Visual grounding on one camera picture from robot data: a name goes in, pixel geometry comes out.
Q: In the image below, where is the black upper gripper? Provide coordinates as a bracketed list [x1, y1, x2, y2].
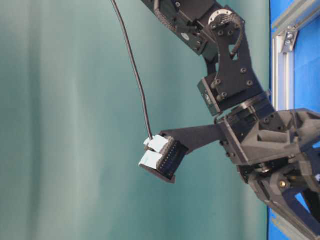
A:
[215, 104, 320, 238]

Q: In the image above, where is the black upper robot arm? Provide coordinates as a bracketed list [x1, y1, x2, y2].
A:
[140, 0, 320, 240]

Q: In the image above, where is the silver upper corner bracket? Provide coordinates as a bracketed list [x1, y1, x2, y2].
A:
[281, 26, 299, 53]

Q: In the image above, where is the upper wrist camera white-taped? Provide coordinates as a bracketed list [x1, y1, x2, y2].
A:
[138, 123, 226, 185]

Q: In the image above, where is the black upper camera cable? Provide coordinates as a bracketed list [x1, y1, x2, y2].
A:
[109, 0, 154, 140]

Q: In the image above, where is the aluminium extrusion frame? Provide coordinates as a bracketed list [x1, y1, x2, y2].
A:
[270, 0, 320, 240]

